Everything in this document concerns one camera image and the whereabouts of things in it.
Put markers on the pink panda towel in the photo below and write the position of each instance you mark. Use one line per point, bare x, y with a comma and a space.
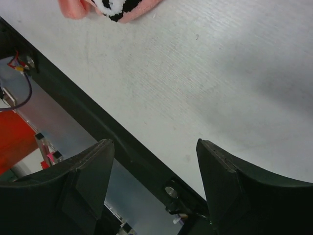
122, 11

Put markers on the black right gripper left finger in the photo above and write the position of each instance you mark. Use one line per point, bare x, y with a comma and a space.
64, 199

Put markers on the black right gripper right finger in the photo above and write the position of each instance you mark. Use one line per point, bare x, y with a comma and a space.
244, 199

